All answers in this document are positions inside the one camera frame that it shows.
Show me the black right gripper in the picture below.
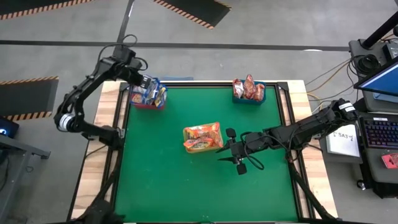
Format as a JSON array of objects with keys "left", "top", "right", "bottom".
[{"left": 215, "top": 127, "right": 274, "bottom": 176}]

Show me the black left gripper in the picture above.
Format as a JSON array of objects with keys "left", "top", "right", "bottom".
[{"left": 123, "top": 63, "right": 152, "bottom": 91}]

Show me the red plastic bin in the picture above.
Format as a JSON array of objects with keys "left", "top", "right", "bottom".
[{"left": 129, "top": 83, "right": 167, "bottom": 110}]

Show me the yellow translucent plastic bin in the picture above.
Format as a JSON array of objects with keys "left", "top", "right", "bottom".
[{"left": 182, "top": 121, "right": 224, "bottom": 154}]

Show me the blue flat pad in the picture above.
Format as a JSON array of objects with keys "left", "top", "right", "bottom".
[{"left": 160, "top": 76, "right": 194, "bottom": 82}]

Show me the blue plastic bin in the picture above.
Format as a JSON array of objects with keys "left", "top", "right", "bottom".
[{"left": 231, "top": 81, "right": 267, "bottom": 106}]

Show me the green table mat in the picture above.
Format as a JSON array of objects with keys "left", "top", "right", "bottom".
[{"left": 112, "top": 86, "right": 299, "bottom": 222}]

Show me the black hazard-striped floor mat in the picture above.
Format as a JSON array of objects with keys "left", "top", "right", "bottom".
[
  {"left": 0, "top": 76, "right": 60, "bottom": 122},
  {"left": 0, "top": 0, "right": 97, "bottom": 21},
  {"left": 152, "top": 0, "right": 233, "bottom": 30}
]

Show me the white paper note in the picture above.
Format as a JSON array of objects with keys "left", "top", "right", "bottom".
[{"left": 325, "top": 124, "right": 361, "bottom": 158}]

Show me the grey metal desk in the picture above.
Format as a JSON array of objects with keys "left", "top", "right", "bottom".
[{"left": 0, "top": 133, "right": 51, "bottom": 224}]

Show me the black device blue light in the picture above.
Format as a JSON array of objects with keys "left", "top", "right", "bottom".
[{"left": 0, "top": 116, "right": 20, "bottom": 139}]

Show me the grey equipment cart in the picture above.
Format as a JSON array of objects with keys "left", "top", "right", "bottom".
[{"left": 348, "top": 39, "right": 398, "bottom": 200}]

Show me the black backlit keyboard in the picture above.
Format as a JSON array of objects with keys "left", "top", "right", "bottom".
[{"left": 360, "top": 119, "right": 398, "bottom": 150}]

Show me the red card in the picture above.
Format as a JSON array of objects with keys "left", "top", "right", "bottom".
[{"left": 381, "top": 152, "right": 398, "bottom": 170}]

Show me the laptop with blue screen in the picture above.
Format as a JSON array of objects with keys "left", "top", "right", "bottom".
[{"left": 353, "top": 57, "right": 398, "bottom": 113}]

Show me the small black box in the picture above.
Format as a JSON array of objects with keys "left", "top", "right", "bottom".
[{"left": 382, "top": 42, "right": 398, "bottom": 60}]

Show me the black pole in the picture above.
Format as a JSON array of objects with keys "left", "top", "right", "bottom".
[{"left": 361, "top": 11, "right": 398, "bottom": 50}]

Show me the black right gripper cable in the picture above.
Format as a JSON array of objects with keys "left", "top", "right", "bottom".
[{"left": 244, "top": 146, "right": 265, "bottom": 171}]

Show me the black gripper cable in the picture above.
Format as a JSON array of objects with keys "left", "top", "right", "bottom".
[
  {"left": 98, "top": 34, "right": 149, "bottom": 71},
  {"left": 244, "top": 146, "right": 265, "bottom": 171}
]

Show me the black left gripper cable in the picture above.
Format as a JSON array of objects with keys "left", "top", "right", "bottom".
[{"left": 98, "top": 34, "right": 149, "bottom": 71}]

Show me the black aluminium table frame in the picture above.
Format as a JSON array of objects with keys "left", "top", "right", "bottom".
[{"left": 67, "top": 73, "right": 340, "bottom": 224}]

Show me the tan floor cable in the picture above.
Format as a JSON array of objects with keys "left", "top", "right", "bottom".
[{"left": 307, "top": 63, "right": 354, "bottom": 94}]

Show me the grey floor cable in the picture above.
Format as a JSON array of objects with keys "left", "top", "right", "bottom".
[{"left": 305, "top": 58, "right": 352, "bottom": 86}]

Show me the coiled black cable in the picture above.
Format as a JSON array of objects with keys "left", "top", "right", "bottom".
[{"left": 356, "top": 54, "right": 382, "bottom": 75}]

